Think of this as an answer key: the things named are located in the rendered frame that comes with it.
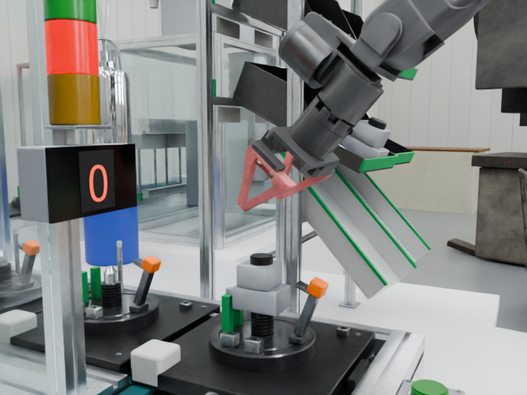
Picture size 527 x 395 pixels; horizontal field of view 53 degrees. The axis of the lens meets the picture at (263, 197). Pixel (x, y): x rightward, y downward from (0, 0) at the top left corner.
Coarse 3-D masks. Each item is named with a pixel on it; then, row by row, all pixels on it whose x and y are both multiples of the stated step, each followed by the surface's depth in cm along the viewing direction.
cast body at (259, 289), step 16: (256, 256) 67; (272, 256) 68; (240, 272) 67; (256, 272) 66; (272, 272) 67; (240, 288) 68; (256, 288) 66; (272, 288) 67; (288, 288) 68; (240, 304) 68; (256, 304) 67; (272, 304) 66; (288, 304) 69
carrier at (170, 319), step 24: (120, 264) 86; (96, 288) 83; (120, 288) 80; (96, 312) 74; (120, 312) 77; (144, 312) 77; (168, 312) 83; (192, 312) 83; (216, 312) 85; (96, 336) 74; (120, 336) 74; (144, 336) 74; (168, 336) 74; (96, 360) 67; (120, 360) 66
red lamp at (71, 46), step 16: (48, 32) 51; (64, 32) 50; (80, 32) 51; (96, 32) 53; (48, 48) 51; (64, 48) 51; (80, 48) 51; (96, 48) 53; (48, 64) 52; (64, 64) 51; (80, 64) 51; (96, 64) 53
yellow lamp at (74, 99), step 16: (48, 80) 52; (64, 80) 51; (80, 80) 52; (96, 80) 53; (48, 96) 52; (64, 96) 51; (80, 96) 52; (96, 96) 53; (64, 112) 52; (80, 112) 52; (96, 112) 53
